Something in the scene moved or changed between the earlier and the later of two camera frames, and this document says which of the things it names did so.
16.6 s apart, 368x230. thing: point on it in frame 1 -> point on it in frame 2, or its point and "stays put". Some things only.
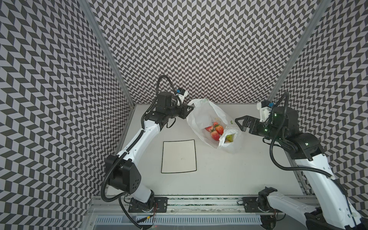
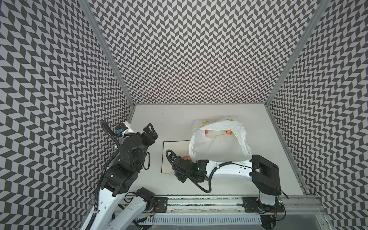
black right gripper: x=256 y=127 -> x=180 y=166
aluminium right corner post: x=318 y=12 stays put
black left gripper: x=185 y=112 -> x=152 y=133
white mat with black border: x=178 y=156 stays put
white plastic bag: x=201 y=113 -> x=223 y=140
